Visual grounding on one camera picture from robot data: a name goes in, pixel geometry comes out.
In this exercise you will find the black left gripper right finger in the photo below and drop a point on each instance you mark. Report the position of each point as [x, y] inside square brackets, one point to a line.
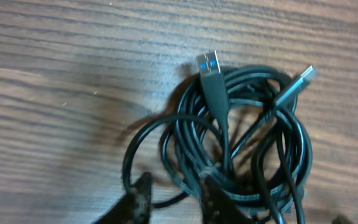
[216, 206]

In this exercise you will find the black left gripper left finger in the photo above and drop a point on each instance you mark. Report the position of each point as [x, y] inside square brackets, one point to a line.
[134, 207]

